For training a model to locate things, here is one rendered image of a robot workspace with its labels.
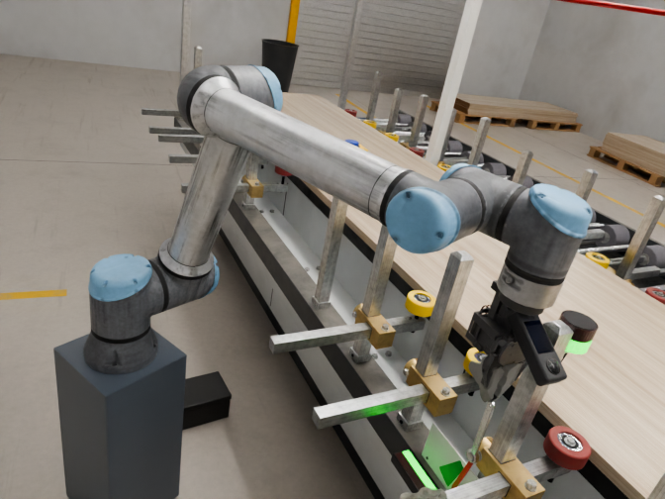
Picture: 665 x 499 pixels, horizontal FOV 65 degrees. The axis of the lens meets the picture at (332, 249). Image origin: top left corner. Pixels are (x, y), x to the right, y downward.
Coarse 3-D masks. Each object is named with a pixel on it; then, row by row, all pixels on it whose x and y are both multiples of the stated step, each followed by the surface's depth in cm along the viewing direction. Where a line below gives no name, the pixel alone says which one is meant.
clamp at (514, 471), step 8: (488, 440) 101; (480, 448) 101; (488, 448) 100; (488, 456) 98; (480, 464) 100; (488, 464) 99; (496, 464) 97; (504, 464) 97; (512, 464) 97; (520, 464) 97; (488, 472) 99; (496, 472) 97; (504, 472) 95; (512, 472) 95; (520, 472) 96; (528, 472) 96; (512, 480) 94; (520, 480) 94; (536, 480) 95; (512, 488) 94; (520, 488) 92; (536, 488) 93; (504, 496) 95; (512, 496) 94; (520, 496) 92; (528, 496) 91; (536, 496) 93
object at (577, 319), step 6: (564, 312) 89; (570, 312) 89; (576, 312) 89; (564, 318) 87; (570, 318) 87; (576, 318) 88; (582, 318) 88; (588, 318) 88; (576, 324) 86; (582, 324) 86; (588, 324) 86; (594, 324) 87; (588, 330) 85; (582, 342) 86; (588, 342) 86; (564, 354) 91
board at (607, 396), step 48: (288, 96) 338; (384, 144) 274; (480, 240) 181; (432, 288) 145; (480, 288) 150; (576, 288) 160; (624, 288) 166; (624, 336) 140; (576, 384) 117; (624, 384) 120; (624, 432) 106; (624, 480) 95
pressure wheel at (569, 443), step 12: (552, 432) 101; (564, 432) 102; (576, 432) 102; (552, 444) 99; (564, 444) 99; (576, 444) 100; (588, 444) 100; (552, 456) 99; (564, 456) 97; (576, 456) 96; (588, 456) 97; (576, 468) 98; (552, 480) 104
